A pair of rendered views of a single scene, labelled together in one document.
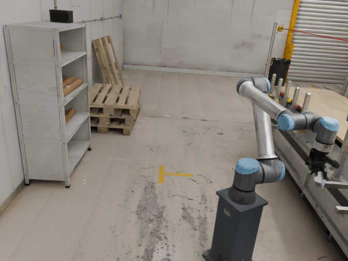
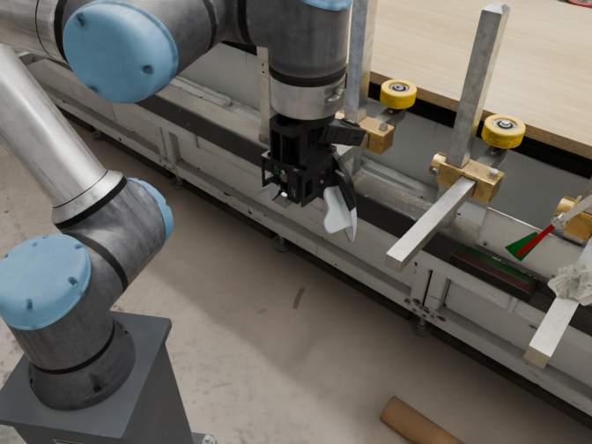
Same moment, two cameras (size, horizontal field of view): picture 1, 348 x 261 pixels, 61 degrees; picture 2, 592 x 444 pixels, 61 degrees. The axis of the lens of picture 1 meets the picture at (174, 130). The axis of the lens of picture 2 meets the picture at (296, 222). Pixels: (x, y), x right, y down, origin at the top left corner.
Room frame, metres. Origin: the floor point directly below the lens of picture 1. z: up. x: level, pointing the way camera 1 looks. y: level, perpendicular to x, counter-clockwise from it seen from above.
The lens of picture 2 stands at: (1.08, -0.36, 1.45)
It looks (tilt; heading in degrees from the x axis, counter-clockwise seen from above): 42 degrees down; 311
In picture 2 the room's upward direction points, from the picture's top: straight up
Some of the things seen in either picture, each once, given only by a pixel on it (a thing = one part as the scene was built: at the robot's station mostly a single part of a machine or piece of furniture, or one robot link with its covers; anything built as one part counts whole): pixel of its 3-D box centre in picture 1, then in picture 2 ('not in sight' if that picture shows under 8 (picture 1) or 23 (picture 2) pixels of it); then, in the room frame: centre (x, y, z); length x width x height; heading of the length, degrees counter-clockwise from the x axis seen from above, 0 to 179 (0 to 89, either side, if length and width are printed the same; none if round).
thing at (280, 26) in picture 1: (271, 63); not in sight; (3.94, -1.20, 1.20); 0.15 x 0.12 x 1.00; 1
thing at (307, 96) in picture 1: (302, 117); not in sight; (2.63, -1.19, 0.92); 0.04 x 0.04 x 0.48; 1
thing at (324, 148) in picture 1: (323, 145); (309, 89); (1.43, -0.79, 1.16); 0.10 x 0.09 x 0.05; 2
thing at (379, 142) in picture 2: not in sight; (362, 130); (1.61, -1.20, 0.84); 0.14 x 0.06 x 0.05; 1
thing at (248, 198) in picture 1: (243, 190); (77, 348); (1.74, -0.51, 0.65); 0.19 x 0.19 x 0.10
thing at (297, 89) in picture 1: (292, 110); not in sight; (2.88, -1.18, 0.91); 0.04 x 0.04 x 0.48; 1
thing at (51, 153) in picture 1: (57, 101); not in sight; (2.98, 1.26, 0.78); 0.90 x 0.45 x 1.55; 2
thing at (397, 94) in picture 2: not in sight; (395, 107); (1.59, -1.32, 0.85); 0.08 x 0.08 x 0.11
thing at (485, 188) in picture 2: not in sight; (464, 175); (1.36, -1.21, 0.83); 0.14 x 0.06 x 0.05; 1
